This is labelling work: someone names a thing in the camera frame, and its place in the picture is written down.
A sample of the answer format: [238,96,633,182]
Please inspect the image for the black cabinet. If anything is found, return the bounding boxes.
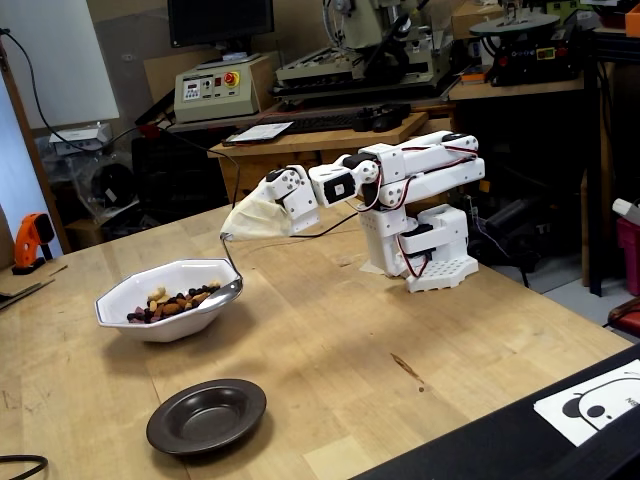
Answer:
[130,130,236,224]

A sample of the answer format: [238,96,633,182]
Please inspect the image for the grey milling machine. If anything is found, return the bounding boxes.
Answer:
[272,0,454,101]

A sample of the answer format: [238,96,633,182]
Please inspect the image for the white board panel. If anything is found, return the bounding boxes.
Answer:
[0,0,121,132]

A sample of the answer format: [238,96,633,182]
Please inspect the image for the orange black power tool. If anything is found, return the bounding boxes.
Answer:
[10,212,57,277]

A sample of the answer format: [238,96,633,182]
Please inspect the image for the bent metal spoon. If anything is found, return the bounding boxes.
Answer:
[198,232,245,312]

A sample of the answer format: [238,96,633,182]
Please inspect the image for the black keyboard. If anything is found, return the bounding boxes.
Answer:
[257,112,364,136]

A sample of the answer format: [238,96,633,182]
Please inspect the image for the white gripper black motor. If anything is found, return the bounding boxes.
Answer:
[259,164,322,235]

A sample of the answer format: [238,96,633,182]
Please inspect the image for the black metal rack frame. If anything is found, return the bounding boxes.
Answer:
[581,27,640,297]

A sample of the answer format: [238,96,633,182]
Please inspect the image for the wooden shelf board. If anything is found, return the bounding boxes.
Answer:
[447,74,587,103]

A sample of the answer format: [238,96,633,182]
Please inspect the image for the orange bin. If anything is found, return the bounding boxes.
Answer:
[623,2,640,40]

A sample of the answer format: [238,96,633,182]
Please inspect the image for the red cushioned wooden chair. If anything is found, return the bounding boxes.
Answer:
[606,297,640,337]

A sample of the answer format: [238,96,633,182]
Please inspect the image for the black desk tool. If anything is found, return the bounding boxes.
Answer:
[352,102,412,134]

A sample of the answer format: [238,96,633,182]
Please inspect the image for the brown cardboard box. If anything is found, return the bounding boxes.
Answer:
[449,0,506,42]

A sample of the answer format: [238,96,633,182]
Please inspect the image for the beige masking tape wrap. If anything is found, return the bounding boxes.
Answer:
[218,192,295,243]

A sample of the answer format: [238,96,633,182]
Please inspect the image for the brown cardboard sheet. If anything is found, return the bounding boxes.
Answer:
[143,47,224,109]

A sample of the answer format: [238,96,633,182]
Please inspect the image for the wooden workbench desk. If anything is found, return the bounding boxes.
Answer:
[207,110,459,206]

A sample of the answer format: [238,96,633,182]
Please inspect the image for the flat cardboard pieces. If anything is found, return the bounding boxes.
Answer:
[0,263,70,312]

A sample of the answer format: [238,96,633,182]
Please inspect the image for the black flat panel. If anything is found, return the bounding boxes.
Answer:
[349,344,640,480]

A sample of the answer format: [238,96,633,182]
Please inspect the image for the black scroll saw machine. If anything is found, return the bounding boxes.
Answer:
[468,10,589,89]

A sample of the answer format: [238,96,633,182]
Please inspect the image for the beige control box red button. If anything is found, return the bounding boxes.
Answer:
[173,53,274,125]

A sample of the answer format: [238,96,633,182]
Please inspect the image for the white plastic object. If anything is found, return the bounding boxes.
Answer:
[611,197,640,227]

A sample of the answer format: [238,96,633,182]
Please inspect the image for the black computer monitor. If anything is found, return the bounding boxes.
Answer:
[166,0,276,56]

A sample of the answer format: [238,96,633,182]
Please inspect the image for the thin black hanging cable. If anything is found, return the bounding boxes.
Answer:
[0,27,144,151]

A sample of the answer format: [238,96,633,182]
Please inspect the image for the clear plastic bag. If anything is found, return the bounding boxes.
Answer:
[42,147,144,226]

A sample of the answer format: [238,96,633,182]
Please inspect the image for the white octagonal bowl blue rim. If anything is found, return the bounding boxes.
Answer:
[94,257,243,344]

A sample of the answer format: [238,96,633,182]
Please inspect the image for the nuts and dried fruit mix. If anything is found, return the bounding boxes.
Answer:
[125,282,222,325]

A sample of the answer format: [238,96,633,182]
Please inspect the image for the black curved cable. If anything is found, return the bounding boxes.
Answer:
[0,453,50,480]

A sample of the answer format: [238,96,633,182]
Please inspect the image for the white paper panda print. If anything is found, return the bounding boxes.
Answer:
[532,358,640,449]

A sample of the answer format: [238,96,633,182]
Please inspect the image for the white flat device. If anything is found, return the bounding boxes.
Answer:
[48,122,114,157]

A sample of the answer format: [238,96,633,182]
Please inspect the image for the dark brown plate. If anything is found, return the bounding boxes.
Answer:
[145,378,268,456]

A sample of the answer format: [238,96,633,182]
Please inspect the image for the magenta plastic box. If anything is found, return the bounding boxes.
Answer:
[614,217,640,297]

